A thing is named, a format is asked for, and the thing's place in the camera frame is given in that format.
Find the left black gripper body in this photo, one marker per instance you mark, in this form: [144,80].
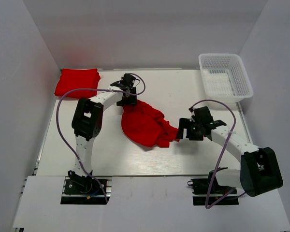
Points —
[126,101]

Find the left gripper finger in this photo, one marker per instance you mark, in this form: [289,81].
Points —
[132,99]
[123,101]

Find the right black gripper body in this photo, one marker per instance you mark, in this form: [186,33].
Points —
[183,129]

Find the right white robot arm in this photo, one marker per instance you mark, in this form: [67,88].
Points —
[259,170]

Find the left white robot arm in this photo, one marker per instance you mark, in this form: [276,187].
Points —
[87,120]

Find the folded red t shirt stack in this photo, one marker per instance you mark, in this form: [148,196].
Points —
[72,79]

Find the white plastic basket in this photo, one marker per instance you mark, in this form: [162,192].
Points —
[224,77]

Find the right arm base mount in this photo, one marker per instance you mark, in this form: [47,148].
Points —
[199,187]

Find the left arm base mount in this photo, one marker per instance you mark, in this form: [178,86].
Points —
[74,194]

